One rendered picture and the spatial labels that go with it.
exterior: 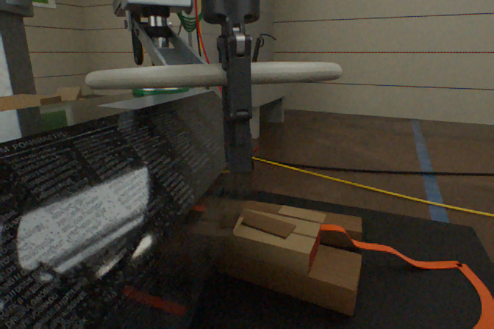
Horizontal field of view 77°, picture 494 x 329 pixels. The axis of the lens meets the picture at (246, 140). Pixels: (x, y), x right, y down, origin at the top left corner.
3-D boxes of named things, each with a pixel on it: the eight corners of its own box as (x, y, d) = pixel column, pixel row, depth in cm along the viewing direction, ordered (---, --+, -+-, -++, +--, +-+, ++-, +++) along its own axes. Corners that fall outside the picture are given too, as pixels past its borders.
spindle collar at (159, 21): (142, 48, 123) (135, -39, 115) (167, 48, 127) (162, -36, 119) (147, 47, 113) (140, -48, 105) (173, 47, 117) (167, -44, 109)
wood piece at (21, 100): (0, 109, 122) (-3, 97, 121) (23, 105, 132) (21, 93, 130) (42, 112, 117) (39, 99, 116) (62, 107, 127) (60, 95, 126)
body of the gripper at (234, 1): (267, -21, 36) (268, 61, 38) (252, -3, 45) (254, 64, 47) (202, -22, 35) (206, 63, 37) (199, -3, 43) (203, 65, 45)
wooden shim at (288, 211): (277, 215, 175) (277, 212, 174) (282, 207, 183) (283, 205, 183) (322, 225, 165) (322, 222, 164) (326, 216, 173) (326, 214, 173)
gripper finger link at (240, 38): (241, 24, 40) (248, 5, 35) (244, 64, 40) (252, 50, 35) (223, 24, 40) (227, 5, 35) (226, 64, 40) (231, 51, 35)
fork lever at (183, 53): (123, 28, 134) (123, 15, 131) (169, 29, 142) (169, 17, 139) (153, 87, 81) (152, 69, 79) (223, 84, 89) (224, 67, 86)
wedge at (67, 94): (59, 98, 155) (58, 87, 154) (81, 96, 158) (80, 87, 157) (50, 103, 137) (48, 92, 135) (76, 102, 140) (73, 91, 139)
